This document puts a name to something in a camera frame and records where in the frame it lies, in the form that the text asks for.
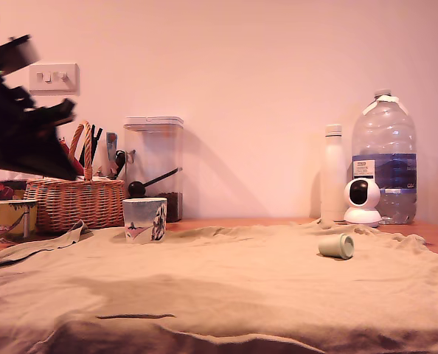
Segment pale green coffee capsule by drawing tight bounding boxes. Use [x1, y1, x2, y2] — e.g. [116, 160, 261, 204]
[317, 232, 355, 260]

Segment black coffee scoop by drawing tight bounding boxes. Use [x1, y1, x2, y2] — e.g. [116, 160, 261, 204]
[128, 167, 184, 199]

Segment white cup with landscape print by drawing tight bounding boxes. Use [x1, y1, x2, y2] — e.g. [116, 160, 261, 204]
[122, 198, 168, 245]

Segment red kitchen tool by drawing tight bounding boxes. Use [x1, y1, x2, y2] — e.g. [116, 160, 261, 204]
[58, 138, 84, 176]

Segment red patterned tissue box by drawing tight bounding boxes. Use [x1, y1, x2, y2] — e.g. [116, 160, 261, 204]
[0, 179, 28, 202]

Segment black kitchen tongs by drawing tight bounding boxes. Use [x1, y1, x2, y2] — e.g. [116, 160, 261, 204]
[78, 124, 104, 167]

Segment yellow patterned mug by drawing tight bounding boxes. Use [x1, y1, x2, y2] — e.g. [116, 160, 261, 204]
[0, 200, 38, 244]

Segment clear plastic storage container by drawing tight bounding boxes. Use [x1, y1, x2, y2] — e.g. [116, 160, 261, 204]
[123, 116, 185, 223]

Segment beige cloth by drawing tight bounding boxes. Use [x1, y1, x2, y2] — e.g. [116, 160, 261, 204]
[0, 218, 438, 354]

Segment white metal bottle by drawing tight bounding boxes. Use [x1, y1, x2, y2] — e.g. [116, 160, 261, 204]
[320, 124, 348, 222]

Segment large clear water bottle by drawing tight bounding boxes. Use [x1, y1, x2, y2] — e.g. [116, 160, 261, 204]
[351, 88, 418, 226]

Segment wicker basket with handle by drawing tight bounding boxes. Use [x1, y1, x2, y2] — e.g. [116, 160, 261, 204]
[23, 120, 127, 233]

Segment blue handled kitchen tool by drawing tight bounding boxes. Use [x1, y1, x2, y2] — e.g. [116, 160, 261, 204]
[106, 132, 119, 163]

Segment black handled utensil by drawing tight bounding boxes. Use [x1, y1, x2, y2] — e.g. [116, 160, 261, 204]
[114, 149, 138, 178]

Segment white wall light switch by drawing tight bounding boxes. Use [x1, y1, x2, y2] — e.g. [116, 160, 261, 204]
[29, 63, 80, 96]

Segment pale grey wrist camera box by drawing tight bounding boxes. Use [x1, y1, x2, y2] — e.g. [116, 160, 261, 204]
[0, 35, 42, 77]

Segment small white round camera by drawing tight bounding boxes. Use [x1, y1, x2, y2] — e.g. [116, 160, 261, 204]
[343, 178, 382, 229]

